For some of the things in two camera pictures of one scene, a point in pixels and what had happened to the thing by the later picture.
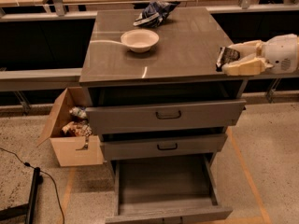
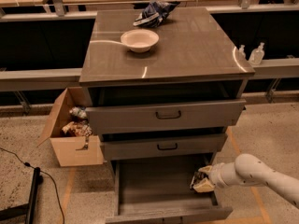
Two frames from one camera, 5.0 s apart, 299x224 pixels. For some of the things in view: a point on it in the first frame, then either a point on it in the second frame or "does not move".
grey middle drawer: (149, 146) does not move
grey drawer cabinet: (168, 107) does not move
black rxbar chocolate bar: (226, 56) -> (197, 176)
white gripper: (280, 54) -> (216, 175)
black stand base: (29, 209) does not move
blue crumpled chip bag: (154, 14) does not move
